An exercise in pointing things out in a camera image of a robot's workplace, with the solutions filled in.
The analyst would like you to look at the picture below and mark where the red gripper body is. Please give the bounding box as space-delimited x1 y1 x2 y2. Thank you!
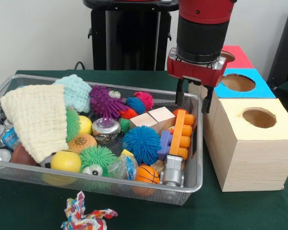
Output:
167 47 228 87

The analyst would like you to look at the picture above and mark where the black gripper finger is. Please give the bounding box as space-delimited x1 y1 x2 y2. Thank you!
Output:
175 78 183 106
201 85 215 115

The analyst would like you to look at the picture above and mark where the wooden cube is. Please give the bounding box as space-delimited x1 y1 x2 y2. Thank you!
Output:
129 113 159 131
148 107 176 136

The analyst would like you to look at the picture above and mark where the purple spiky toy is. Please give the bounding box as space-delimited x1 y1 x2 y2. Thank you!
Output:
89 85 130 120

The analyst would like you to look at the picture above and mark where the cream waffle cloth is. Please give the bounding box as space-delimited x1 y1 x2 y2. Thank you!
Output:
0 84 70 163

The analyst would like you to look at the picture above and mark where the multicolour patterned cloth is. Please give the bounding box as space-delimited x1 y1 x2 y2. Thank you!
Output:
61 191 119 230

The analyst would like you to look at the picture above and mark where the wooden box with three holes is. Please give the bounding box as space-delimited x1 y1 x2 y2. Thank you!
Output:
188 45 288 192

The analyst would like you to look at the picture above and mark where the clear mesh bin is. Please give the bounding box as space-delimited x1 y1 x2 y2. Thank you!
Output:
0 74 204 206

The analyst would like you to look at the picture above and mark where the orange building block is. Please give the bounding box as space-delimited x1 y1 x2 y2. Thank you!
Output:
168 110 195 161

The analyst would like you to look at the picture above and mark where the blue spiky ball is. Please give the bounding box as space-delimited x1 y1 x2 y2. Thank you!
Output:
122 126 162 166

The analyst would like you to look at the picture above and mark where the orange toy basketball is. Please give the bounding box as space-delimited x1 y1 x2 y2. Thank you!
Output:
134 165 161 184

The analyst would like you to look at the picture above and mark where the black chair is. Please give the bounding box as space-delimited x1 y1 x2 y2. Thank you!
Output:
266 3 288 84

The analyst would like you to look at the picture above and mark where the light teal waffle cloth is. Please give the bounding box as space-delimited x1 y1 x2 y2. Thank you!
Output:
53 74 92 113

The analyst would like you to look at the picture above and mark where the green spiky ball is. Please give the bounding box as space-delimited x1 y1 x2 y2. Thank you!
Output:
79 145 117 178

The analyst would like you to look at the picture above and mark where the tan burger toy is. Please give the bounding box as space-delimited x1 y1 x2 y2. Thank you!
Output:
68 133 98 154

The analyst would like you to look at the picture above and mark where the large yellow ball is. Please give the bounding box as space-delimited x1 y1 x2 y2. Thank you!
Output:
50 150 82 173

